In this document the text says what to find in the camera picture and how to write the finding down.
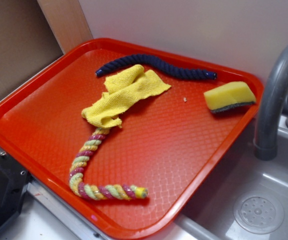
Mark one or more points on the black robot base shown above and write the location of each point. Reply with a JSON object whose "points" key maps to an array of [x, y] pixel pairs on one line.
{"points": [[14, 179]]}

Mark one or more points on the yellow cloth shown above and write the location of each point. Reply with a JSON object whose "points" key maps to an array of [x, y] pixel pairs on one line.
{"points": [[123, 90]]}

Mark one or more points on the red plastic tray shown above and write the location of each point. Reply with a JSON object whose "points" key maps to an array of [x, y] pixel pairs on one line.
{"points": [[165, 144]]}

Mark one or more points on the yellow sponge with grey pad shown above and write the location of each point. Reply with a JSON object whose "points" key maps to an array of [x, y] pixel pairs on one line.
{"points": [[229, 96]]}

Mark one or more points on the grey faucet spout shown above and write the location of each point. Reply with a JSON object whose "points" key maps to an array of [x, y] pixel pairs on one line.
{"points": [[273, 103]]}

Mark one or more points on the grey plastic sink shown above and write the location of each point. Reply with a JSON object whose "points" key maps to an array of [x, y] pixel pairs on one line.
{"points": [[209, 213]]}

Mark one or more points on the brown cardboard panel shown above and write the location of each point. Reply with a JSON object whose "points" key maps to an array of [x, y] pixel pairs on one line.
{"points": [[27, 43]]}

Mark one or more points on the round sink drain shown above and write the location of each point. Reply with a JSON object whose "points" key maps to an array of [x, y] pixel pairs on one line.
{"points": [[258, 214]]}

